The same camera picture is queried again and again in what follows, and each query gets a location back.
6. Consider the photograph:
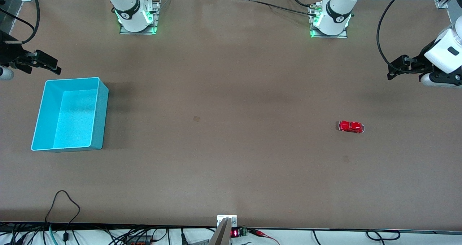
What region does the grey aluminium camera bar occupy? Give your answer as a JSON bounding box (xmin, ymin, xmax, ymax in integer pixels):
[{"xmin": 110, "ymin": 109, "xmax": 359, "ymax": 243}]
[{"xmin": 208, "ymin": 217, "xmax": 232, "ymax": 245}]

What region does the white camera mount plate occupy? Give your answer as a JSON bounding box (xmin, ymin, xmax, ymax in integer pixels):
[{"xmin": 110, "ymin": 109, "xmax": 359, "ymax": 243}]
[{"xmin": 217, "ymin": 214, "xmax": 238, "ymax": 228}]

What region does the red beetle toy car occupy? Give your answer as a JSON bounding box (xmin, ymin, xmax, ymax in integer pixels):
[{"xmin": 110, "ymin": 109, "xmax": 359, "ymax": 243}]
[{"xmin": 338, "ymin": 121, "xmax": 365, "ymax": 134}]

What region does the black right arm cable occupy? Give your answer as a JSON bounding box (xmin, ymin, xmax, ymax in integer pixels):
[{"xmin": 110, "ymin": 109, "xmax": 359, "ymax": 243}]
[{"xmin": 0, "ymin": 0, "xmax": 40, "ymax": 45}]

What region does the red clip lead cable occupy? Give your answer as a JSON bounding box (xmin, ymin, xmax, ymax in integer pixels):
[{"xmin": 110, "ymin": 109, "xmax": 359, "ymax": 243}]
[{"xmin": 249, "ymin": 229, "xmax": 281, "ymax": 245}]

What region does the black coiled cable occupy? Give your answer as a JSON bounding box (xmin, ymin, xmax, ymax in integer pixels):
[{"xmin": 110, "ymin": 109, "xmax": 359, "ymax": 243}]
[{"xmin": 366, "ymin": 229, "xmax": 401, "ymax": 241}]

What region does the long black table cable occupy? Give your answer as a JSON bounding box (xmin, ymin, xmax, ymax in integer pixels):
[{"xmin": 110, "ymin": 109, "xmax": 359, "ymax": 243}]
[{"xmin": 236, "ymin": 0, "xmax": 318, "ymax": 16}]

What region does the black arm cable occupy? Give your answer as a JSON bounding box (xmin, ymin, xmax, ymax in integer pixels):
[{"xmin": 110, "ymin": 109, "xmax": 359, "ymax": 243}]
[
  {"xmin": 0, "ymin": 0, "xmax": 40, "ymax": 45},
  {"xmin": 376, "ymin": 0, "xmax": 432, "ymax": 74}
]

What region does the blue plastic box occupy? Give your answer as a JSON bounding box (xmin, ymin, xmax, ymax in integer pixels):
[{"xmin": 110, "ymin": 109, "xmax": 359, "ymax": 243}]
[{"xmin": 31, "ymin": 77, "xmax": 109, "ymax": 152}]

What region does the black power strip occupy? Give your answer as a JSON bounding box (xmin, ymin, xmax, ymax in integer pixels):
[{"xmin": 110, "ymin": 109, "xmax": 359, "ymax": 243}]
[{"xmin": 125, "ymin": 234, "xmax": 154, "ymax": 245}]

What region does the thin black looped cable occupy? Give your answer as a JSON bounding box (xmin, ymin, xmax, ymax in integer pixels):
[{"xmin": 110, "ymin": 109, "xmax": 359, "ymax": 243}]
[{"xmin": 44, "ymin": 190, "xmax": 81, "ymax": 242}]

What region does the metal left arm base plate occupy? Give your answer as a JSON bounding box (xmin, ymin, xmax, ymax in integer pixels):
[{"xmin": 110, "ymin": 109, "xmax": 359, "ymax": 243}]
[{"xmin": 309, "ymin": 1, "xmax": 348, "ymax": 39}]

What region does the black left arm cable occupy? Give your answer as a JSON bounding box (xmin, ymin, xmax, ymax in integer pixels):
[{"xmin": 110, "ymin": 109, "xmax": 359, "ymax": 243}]
[{"xmin": 376, "ymin": 0, "xmax": 432, "ymax": 74}]

